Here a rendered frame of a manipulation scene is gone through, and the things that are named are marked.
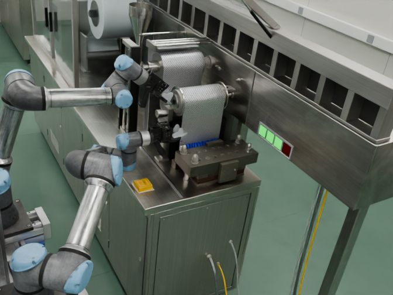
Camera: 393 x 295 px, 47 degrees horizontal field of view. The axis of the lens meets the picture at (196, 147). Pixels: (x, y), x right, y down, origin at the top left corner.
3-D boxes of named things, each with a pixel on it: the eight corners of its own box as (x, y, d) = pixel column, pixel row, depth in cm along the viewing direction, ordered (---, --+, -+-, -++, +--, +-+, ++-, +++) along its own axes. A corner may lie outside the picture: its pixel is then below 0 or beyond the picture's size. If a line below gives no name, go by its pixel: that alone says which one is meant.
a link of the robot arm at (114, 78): (103, 95, 194) (119, 76, 192) (97, 85, 202) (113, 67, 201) (116, 105, 199) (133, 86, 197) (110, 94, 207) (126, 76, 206)
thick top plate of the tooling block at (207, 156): (174, 161, 226) (175, 150, 223) (239, 147, 245) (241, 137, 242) (189, 178, 214) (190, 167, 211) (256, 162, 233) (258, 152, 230)
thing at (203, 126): (179, 146, 228) (182, 114, 219) (217, 139, 239) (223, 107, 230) (179, 147, 228) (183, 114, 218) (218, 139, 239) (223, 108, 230)
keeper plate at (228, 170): (217, 181, 225) (220, 163, 219) (233, 177, 230) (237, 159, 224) (219, 184, 223) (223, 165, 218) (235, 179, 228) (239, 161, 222)
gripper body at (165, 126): (175, 127, 215) (152, 131, 210) (173, 143, 220) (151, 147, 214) (168, 120, 221) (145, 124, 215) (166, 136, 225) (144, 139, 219)
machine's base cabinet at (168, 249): (34, 128, 429) (27, 40, 386) (99, 119, 460) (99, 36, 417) (140, 336, 248) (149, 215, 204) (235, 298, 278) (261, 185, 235)
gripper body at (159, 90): (170, 86, 212) (153, 73, 203) (159, 100, 212) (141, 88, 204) (163, 80, 217) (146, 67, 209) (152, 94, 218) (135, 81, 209)
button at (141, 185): (133, 184, 216) (133, 180, 215) (146, 181, 220) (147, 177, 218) (138, 192, 211) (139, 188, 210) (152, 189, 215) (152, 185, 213)
